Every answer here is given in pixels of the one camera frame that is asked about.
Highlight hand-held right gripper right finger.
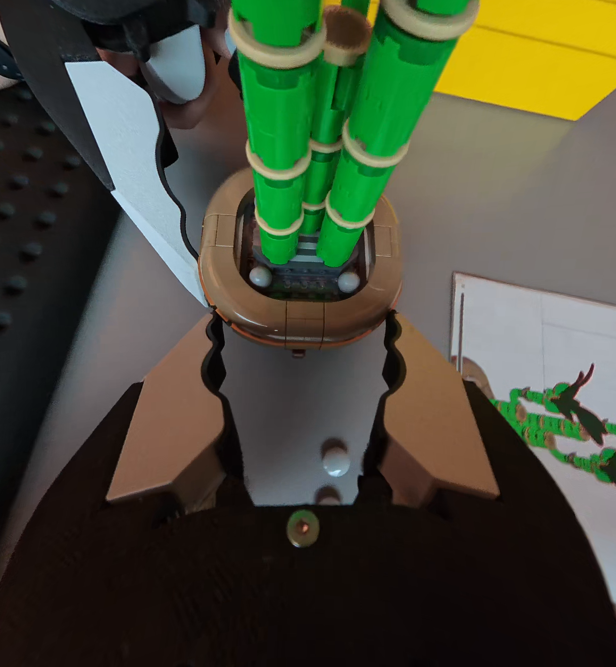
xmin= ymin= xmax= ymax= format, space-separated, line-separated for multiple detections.
xmin=357 ymin=310 xmax=501 ymax=510

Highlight lego instruction booklet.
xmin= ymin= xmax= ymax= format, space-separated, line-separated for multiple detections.
xmin=450 ymin=271 xmax=616 ymax=608

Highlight cluster of white lego pebbles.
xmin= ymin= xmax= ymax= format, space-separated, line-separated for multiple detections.
xmin=316 ymin=439 xmax=351 ymax=506

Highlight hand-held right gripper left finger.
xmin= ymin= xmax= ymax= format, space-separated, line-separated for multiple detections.
xmin=105 ymin=312 xmax=255 ymax=514

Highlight green lego bamboo plant model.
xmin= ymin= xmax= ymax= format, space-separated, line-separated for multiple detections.
xmin=198 ymin=0 xmax=481 ymax=360

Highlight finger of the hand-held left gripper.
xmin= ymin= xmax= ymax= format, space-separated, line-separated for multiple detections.
xmin=65 ymin=59 xmax=210 ymax=309

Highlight person's left hand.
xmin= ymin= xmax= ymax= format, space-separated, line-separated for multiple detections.
xmin=97 ymin=23 xmax=238 ymax=131

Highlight stacked yellow storage bins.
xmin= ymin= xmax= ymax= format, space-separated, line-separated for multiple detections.
xmin=365 ymin=0 xmax=616 ymax=122

